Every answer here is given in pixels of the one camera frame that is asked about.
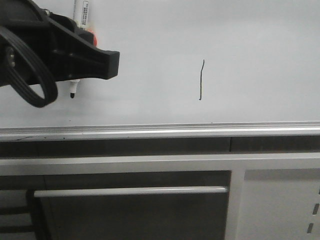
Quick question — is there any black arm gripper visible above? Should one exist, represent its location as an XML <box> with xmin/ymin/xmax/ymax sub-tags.
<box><xmin>0</xmin><ymin>0</ymin><xmax>120</xmax><ymax>87</ymax></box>

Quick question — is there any red magnet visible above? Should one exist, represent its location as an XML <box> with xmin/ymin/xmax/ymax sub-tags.
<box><xmin>86</xmin><ymin>22</ymin><xmax>98</xmax><ymax>47</ymax></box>

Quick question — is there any white whiteboard marker black tip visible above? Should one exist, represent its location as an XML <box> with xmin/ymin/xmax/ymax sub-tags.
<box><xmin>69</xmin><ymin>0</ymin><xmax>91</xmax><ymax>99</ymax></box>

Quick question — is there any large white whiteboard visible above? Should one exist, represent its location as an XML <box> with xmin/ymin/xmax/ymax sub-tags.
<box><xmin>0</xmin><ymin>0</ymin><xmax>320</xmax><ymax>142</ymax></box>

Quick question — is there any white perforated pegboard panel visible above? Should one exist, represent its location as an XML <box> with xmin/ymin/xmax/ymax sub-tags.
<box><xmin>237</xmin><ymin>168</ymin><xmax>320</xmax><ymax>240</ymax></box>

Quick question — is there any black ribbed cable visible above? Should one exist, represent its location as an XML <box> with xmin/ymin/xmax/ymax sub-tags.
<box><xmin>0</xmin><ymin>26</ymin><xmax>59</xmax><ymax>109</ymax></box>

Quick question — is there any white horizontal bar rail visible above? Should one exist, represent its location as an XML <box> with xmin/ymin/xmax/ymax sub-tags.
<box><xmin>33</xmin><ymin>186</ymin><xmax>229</xmax><ymax>198</ymax></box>

